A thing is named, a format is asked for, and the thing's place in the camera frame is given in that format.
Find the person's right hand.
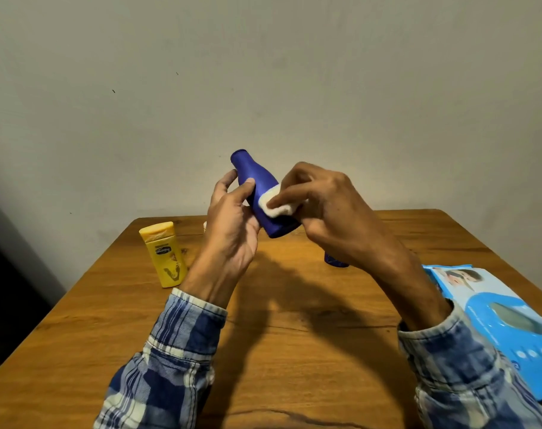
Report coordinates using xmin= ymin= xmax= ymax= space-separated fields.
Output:
xmin=266 ymin=161 xmax=422 ymax=287

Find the person's left hand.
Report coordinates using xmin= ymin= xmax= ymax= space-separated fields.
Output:
xmin=192 ymin=168 xmax=262 ymax=291

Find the white wet wipe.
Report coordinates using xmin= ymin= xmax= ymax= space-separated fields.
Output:
xmin=258 ymin=183 xmax=303 ymax=219

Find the yellow bottle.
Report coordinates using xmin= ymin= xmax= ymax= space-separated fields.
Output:
xmin=139 ymin=221 xmax=187 ymax=289

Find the blue wet wipes pack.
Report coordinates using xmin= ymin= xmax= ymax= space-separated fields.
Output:
xmin=422 ymin=264 xmax=542 ymax=402

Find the person's left forearm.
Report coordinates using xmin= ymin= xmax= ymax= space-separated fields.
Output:
xmin=93 ymin=263 xmax=229 ymax=429

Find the person's right forearm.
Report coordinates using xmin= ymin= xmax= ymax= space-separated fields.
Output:
xmin=373 ymin=254 xmax=542 ymax=429

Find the wooden table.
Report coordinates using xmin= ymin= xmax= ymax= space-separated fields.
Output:
xmin=0 ymin=209 xmax=542 ymax=429

